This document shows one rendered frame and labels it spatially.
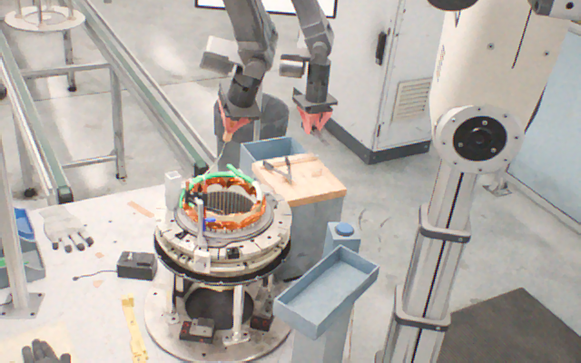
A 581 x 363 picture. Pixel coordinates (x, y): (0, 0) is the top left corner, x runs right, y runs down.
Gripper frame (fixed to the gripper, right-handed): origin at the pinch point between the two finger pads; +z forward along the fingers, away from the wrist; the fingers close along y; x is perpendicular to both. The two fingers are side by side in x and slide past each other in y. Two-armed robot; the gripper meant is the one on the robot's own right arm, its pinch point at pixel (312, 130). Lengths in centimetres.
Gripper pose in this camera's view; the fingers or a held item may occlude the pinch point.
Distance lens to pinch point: 167.7
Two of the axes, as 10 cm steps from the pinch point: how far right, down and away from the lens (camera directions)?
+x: 4.5, 5.0, -7.4
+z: -0.7, 8.5, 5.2
